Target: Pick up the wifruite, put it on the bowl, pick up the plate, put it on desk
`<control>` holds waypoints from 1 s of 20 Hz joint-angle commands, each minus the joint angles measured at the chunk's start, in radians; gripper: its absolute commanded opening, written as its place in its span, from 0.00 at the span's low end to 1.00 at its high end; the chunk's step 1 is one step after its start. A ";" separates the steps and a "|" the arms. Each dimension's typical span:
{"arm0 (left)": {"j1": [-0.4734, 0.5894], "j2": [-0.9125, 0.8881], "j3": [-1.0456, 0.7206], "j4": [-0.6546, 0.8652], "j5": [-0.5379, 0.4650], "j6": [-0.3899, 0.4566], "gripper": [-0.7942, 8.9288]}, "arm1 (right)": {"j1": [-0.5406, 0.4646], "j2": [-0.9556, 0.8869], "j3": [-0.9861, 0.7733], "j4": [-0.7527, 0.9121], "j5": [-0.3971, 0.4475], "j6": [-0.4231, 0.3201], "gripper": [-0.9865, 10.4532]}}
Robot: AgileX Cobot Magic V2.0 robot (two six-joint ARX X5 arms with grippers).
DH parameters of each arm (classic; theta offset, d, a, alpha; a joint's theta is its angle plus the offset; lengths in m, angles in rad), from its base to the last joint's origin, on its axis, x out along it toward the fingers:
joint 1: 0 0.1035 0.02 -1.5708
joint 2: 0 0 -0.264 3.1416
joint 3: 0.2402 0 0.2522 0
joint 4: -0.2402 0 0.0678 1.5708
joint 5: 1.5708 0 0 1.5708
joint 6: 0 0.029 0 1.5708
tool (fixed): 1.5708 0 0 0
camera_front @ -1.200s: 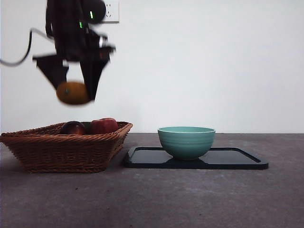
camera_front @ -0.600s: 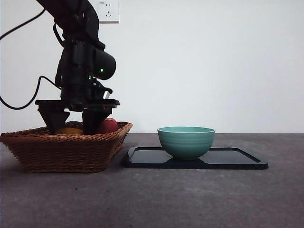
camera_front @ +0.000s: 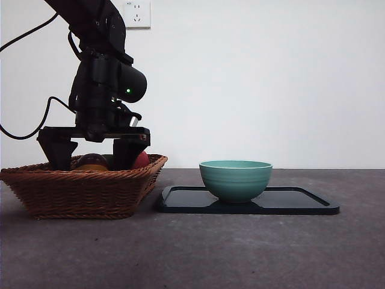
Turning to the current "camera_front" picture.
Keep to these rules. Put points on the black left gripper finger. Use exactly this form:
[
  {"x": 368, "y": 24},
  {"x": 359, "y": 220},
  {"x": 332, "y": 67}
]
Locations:
[
  {"x": 60, "y": 153},
  {"x": 124, "y": 153}
]

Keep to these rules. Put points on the brown kiwi fruit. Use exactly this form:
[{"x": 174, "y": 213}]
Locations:
[{"x": 90, "y": 167}]

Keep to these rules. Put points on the teal ceramic bowl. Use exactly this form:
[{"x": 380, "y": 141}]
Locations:
[{"x": 236, "y": 186}]

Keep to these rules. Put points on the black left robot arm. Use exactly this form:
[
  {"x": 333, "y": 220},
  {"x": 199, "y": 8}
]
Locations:
[{"x": 99, "y": 75}]

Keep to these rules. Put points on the green leaf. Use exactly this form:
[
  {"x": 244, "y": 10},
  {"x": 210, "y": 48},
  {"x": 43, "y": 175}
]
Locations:
[{"x": 109, "y": 161}]

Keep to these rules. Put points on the dark red apple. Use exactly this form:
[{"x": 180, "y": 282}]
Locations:
[{"x": 90, "y": 158}]

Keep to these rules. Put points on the brown wicker basket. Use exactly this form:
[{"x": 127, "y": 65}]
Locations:
[{"x": 78, "y": 192}]

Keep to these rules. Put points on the dark rectangular tray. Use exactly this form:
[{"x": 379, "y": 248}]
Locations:
[{"x": 186, "y": 201}]

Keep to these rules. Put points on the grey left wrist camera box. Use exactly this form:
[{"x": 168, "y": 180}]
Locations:
[{"x": 134, "y": 121}]

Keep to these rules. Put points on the white wall socket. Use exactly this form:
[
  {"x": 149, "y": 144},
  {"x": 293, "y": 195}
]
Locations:
[{"x": 139, "y": 15}]

